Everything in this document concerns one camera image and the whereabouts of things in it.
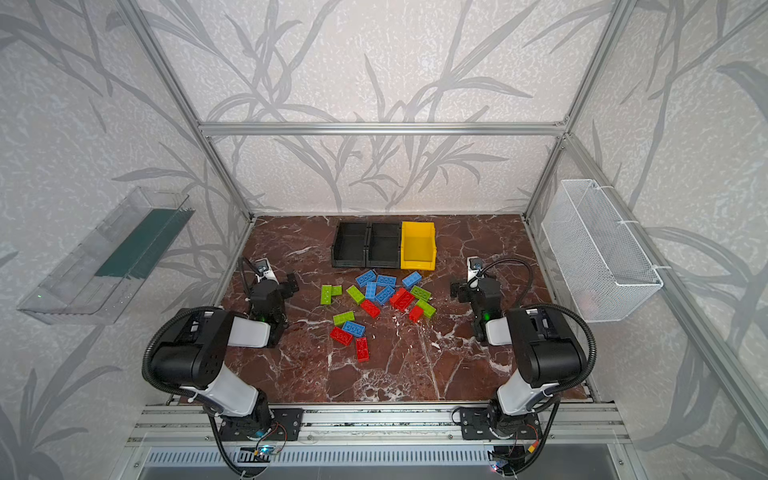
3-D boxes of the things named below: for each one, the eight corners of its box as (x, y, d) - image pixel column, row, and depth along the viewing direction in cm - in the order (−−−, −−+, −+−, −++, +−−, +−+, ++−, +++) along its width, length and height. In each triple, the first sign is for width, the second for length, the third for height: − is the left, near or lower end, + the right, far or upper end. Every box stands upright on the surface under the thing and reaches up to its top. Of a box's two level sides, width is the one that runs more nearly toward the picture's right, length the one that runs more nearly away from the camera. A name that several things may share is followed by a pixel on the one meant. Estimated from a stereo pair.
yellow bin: (400, 273, 105) (400, 260, 99) (400, 235, 117) (400, 221, 111) (436, 273, 105) (438, 260, 99) (432, 235, 117) (434, 221, 111)
